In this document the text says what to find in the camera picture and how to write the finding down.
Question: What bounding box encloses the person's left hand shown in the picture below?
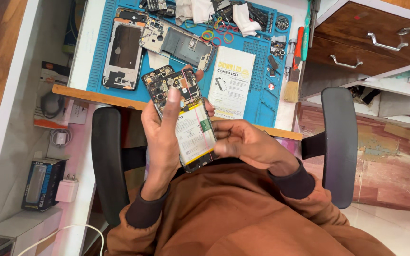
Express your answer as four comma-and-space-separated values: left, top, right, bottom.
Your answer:
140, 66, 216, 201

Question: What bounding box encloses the person's right hand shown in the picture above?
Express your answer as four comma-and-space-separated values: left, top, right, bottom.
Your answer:
212, 119, 300, 177

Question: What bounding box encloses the smartphone with white battery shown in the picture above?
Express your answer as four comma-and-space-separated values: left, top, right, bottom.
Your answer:
147, 68, 220, 174

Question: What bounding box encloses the blue repair mat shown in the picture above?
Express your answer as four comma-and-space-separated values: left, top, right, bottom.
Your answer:
86, 0, 293, 128

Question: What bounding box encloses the white display packet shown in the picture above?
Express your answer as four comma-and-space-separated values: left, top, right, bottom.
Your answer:
207, 45, 257, 120

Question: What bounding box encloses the brown sweater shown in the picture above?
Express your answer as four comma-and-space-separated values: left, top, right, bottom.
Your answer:
105, 158, 398, 256

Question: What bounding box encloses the black opened smartphone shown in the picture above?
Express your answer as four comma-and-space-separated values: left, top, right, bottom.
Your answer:
141, 65, 176, 88

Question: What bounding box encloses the silver screwdriver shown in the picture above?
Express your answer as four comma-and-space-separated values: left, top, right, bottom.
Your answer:
285, 38, 297, 81

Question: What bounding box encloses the heap of small phone parts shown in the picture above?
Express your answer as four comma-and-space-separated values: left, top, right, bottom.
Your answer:
270, 34, 288, 60

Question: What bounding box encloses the heap of coloured rubber bands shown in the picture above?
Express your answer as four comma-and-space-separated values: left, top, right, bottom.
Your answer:
200, 16, 240, 47

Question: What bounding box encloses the black office chair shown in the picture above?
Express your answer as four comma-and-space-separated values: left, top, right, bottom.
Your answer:
91, 87, 359, 229

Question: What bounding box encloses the white paper sheet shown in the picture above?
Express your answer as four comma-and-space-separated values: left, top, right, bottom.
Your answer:
147, 50, 170, 70

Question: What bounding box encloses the white crumpled cloth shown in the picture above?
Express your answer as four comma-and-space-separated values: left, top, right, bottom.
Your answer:
175, 0, 215, 26
232, 3, 262, 37

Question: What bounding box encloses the heap of black phone parts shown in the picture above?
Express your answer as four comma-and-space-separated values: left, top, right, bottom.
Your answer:
212, 0, 270, 33

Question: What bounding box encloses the round dish of screws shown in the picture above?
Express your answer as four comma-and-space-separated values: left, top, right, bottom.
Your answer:
275, 15, 290, 31

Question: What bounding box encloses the grey metal tool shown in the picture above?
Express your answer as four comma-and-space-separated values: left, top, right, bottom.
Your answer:
309, 0, 321, 49

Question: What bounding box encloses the black keypad phone part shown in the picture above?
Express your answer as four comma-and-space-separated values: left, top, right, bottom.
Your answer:
145, 0, 168, 13

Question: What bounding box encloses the black phone rear cover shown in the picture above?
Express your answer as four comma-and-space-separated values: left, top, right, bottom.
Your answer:
116, 7, 149, 24

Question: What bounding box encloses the brown wooden drawer cabinet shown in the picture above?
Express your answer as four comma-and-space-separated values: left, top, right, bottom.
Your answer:
307, 0, 410, 77

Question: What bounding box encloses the white charger adapter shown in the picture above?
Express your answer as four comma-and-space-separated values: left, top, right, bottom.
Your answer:
55, 174, 79, 203

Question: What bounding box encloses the white shelf with items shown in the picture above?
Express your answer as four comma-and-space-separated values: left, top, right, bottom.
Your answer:
347, 58, 410, 131

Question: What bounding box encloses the white and orange box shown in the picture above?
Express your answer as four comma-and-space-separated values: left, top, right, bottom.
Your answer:
33, 61, 75, 129

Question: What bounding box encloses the black and blue box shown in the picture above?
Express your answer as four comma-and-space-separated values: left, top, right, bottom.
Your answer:
21, 158, 67, 212

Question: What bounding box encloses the red handled brush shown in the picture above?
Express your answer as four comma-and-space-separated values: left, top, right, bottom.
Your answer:
284, 26, 305, 103

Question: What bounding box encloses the grey phone middle frame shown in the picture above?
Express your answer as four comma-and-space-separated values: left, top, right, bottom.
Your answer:
139, 17, 216, 72

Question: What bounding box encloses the teal handled tool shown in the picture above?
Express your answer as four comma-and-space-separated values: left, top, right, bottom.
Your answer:
301, 0, 312, 62

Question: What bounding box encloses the small silver drawer handle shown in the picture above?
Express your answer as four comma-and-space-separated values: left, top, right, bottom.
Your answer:
330, 54, 363, 69

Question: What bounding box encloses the silver phone back frame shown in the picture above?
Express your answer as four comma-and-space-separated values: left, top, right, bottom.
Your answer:
102, 17, 147, 91

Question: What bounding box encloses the white charger with coiled cable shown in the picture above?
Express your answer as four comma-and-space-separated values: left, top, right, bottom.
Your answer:
49, 128, 73, 149

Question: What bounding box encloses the white cable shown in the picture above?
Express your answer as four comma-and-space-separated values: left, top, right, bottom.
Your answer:
16, 224, 105, 256

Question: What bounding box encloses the large silver drawer handle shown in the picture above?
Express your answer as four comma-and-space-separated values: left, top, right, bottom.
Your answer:
366, 32, 409, 52

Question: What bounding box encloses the black coiled cable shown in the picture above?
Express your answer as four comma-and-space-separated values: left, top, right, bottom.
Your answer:
40, 92, 65, 119

